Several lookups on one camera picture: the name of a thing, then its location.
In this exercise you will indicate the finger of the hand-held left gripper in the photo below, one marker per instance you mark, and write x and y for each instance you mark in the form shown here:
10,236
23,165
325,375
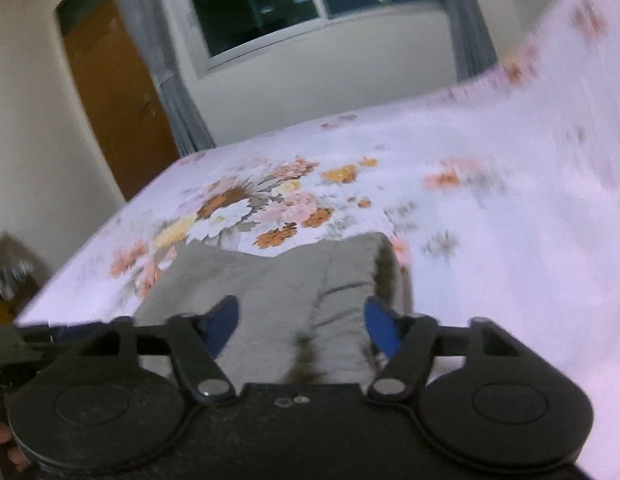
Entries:
65,332

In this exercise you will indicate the grey curtain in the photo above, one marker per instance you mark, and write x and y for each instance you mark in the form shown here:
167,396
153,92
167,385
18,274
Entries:
467,25
175,85

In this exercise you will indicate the person's left hand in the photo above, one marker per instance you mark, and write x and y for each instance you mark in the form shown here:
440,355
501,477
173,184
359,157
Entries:
0,432

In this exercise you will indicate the grey pants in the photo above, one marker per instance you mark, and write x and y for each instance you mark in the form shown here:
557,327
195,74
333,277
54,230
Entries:
270,290

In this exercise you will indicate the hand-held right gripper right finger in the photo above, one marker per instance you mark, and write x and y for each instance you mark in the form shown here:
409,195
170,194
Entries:
382,327

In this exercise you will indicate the brown wooden door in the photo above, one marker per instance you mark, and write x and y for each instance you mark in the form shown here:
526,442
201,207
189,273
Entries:
125,110

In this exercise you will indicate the dark wooden furniture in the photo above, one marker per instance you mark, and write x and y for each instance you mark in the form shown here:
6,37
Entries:
15,270

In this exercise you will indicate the white framed window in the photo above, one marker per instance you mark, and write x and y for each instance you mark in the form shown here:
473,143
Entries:
290,0

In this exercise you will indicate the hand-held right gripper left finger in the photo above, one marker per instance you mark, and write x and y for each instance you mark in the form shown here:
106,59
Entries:
222,325

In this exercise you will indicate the floral bed sheet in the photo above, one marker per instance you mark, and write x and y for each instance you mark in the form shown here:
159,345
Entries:
490,260

